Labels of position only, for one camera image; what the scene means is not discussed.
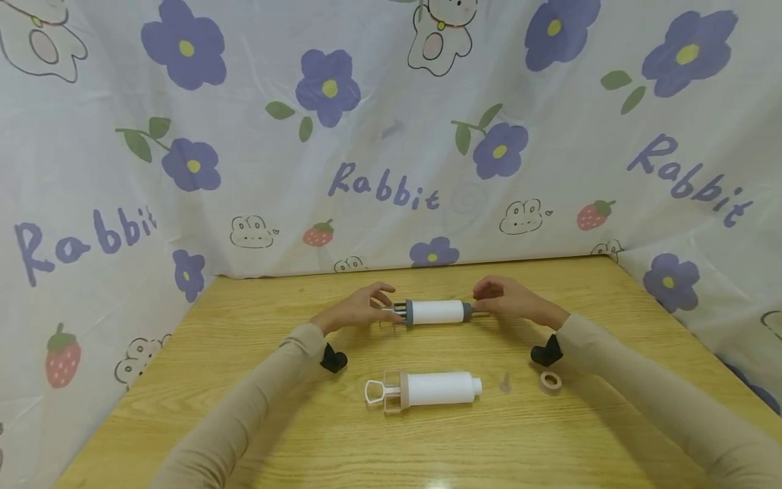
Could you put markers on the person's right hand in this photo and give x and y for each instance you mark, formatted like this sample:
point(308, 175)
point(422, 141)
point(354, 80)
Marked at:
point(516, 299)

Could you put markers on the person's left hand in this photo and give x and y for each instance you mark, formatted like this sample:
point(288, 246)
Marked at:
point(357, 309)

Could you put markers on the person's right thumb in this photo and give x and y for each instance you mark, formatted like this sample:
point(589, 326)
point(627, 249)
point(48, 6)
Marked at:
point(489, 307)

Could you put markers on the person's left thumb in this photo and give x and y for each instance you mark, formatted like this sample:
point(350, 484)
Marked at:
point(385, 315)

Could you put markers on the person's right fingers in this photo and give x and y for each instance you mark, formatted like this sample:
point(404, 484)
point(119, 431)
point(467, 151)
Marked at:
point(486, 288)

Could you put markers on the person's left index finger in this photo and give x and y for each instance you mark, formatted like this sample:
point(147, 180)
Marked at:
point(380, 288)

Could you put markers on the white piping syringe grey ends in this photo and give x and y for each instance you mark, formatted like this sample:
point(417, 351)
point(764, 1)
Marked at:
point(435, 312)

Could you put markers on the person's left forearm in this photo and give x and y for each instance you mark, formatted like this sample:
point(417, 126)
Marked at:
point(244, 407)

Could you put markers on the person's right forearm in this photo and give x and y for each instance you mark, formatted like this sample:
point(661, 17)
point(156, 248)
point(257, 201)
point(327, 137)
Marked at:
point(666, 401)

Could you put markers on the black wrist band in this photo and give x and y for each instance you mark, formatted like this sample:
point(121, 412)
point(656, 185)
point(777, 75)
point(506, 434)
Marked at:
point(333, 358)
point(546, 353)

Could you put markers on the clear piping nozzle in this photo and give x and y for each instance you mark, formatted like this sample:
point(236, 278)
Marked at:
point(505, 384)

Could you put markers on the white piping syringe pink collar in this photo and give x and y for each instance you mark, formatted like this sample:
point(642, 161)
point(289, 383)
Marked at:
point(427, 390)

